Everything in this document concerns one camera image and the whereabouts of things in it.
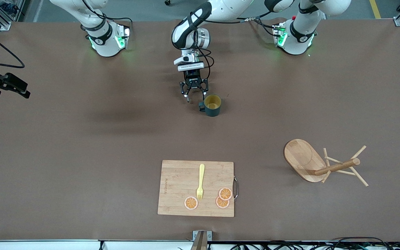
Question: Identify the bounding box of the black right arm base cable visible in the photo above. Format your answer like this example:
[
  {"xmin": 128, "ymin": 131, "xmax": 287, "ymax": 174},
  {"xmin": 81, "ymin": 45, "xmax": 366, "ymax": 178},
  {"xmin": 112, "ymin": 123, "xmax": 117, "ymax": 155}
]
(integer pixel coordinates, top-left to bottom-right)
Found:
[{"xmin": 82, "ymin": 0, "xmax": 133, "ymax": 35}]

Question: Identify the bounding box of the brown camera mount bar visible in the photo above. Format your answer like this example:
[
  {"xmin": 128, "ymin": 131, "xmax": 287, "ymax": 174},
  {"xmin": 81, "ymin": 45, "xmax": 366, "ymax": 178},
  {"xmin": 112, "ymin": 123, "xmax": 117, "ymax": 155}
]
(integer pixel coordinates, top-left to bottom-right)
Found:
[{"xmin": 190, "ymin": 231, "xmax": 207, "ymax": 250}]

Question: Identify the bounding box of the teal ribbed cup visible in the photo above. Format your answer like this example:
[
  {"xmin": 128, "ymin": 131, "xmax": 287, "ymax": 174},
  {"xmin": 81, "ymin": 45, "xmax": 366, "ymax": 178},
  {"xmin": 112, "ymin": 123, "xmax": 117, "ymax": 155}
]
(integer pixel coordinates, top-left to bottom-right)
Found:
[{"xmin": 199, "ymin": 94, "xmax": 222, "ymax": 117}]

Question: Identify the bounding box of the black arm base cable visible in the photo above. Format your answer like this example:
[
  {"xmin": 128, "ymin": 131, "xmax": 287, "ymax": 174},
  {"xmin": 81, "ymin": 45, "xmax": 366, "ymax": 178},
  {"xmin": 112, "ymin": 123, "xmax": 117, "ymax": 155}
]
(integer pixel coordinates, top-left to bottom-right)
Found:
[
  {"xmin": 82, "ymin": 0, "xmax": 133, "ymax": 35},
  {"xmin": 242, "ymin": 16, "xmax": 280, "ymax": 37}
]

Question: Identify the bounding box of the yellow plastic fork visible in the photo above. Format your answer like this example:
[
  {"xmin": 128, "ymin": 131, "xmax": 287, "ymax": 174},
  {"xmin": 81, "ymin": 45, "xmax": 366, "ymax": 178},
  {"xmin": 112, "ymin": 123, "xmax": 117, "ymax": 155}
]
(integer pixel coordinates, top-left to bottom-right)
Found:
[{"xmin": 196, "ymin": 164, "xmax": 206, "ymax": 201}]

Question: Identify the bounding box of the metal table edge bracket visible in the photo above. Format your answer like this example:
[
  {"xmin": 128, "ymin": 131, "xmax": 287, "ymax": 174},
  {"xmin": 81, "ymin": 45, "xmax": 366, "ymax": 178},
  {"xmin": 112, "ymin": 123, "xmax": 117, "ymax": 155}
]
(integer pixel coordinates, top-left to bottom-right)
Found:
[{"xmin": 192, "ymin": 230, "xmax": 213, "ymax": 250}]

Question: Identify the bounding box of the wooden mug tree rack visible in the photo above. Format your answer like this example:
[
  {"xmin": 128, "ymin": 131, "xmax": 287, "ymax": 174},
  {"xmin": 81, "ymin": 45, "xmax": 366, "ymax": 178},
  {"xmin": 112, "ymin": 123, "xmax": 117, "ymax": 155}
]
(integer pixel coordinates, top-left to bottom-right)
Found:
[{"xmin": 283, "ymin": 139, "xmax": 369, "ymax": 187}]

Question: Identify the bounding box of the bamboo cutting board, metal handle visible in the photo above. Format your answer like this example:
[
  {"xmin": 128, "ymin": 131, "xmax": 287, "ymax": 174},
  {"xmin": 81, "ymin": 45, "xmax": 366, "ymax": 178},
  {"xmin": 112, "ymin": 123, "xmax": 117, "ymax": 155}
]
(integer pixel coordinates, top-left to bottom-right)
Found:
[{"xmin": 157, "ymin": 160, "xmax": 239, "ymax": 218}]

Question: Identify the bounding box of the black left arm base cable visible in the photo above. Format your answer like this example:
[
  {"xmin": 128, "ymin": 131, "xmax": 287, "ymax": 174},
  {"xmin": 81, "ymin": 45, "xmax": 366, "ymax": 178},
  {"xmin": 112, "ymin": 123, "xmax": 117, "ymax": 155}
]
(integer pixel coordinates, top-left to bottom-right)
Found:
[{"xmin": 242, "ymin": 16, "xmax": 280, "ymax": 37}]

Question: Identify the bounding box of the black cable bundle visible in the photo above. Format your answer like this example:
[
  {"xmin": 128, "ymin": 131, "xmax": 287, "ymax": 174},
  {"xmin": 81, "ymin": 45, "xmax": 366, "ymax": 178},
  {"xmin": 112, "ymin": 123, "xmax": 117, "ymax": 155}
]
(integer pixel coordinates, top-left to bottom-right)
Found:
[{"xmin": 230, "ymin": 237, "xmax": 400, "ymax": 250}]

